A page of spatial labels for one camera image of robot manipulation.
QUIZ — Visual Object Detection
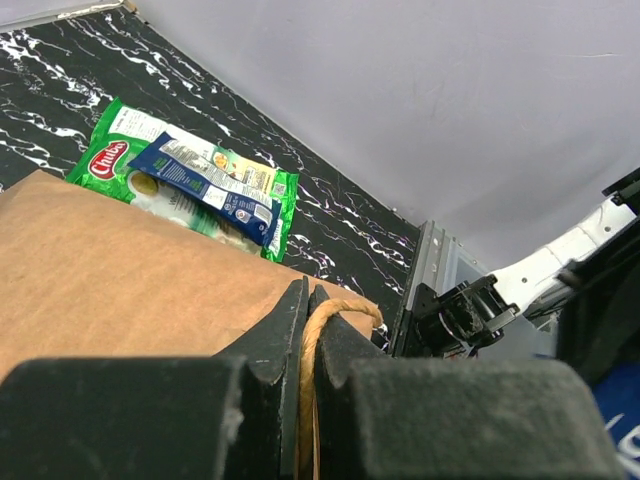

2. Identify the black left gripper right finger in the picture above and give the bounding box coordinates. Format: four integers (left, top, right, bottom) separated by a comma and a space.
308, 287, 623, 479

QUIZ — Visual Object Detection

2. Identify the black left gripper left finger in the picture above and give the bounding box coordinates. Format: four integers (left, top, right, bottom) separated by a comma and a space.
1, 278, 309, 479

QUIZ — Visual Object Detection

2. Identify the brown paper bag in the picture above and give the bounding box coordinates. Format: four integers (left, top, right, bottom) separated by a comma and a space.
1, 173, 359, 385

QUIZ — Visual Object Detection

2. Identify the blue snack bag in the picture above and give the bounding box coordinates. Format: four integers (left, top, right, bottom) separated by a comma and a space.
130, 133, 281, 247
593, 363, 640, 479

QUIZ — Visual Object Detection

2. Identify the green Chuba snack bag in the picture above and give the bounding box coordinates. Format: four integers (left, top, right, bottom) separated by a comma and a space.
66, 98, 299, 263

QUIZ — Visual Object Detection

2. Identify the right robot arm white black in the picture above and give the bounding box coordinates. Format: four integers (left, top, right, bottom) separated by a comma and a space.
391, 171, 639, 384

